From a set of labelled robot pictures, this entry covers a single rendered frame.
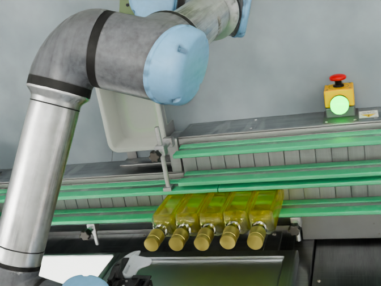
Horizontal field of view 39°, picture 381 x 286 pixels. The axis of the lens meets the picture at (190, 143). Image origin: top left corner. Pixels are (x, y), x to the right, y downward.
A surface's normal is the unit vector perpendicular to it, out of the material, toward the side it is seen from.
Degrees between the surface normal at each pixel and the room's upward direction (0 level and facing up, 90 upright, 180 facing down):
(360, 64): 0
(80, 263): 90
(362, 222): 0
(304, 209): 90
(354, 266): 89
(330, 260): 89
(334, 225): 0
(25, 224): 33
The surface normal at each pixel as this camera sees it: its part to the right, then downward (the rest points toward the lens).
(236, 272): -0.18, -0.94
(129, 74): -0.29, 0.48
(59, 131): 0.62, 0.15
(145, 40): -0.11, -0.33
